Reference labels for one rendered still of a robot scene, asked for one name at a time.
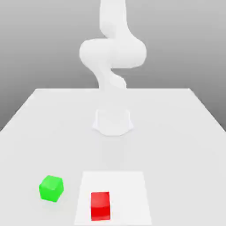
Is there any small red cube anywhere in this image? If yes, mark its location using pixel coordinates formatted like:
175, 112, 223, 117
90, 191, 111, 222

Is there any small green cube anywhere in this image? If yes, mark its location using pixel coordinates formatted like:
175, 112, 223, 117
38, 174, 64, 203

